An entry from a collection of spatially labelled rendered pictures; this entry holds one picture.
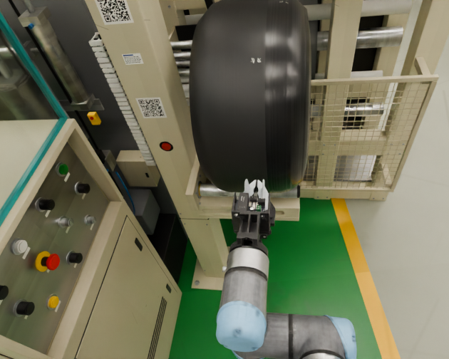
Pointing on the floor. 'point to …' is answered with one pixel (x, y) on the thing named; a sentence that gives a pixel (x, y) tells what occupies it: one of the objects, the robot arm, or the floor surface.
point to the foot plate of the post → (199, 281)
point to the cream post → (172, 95)
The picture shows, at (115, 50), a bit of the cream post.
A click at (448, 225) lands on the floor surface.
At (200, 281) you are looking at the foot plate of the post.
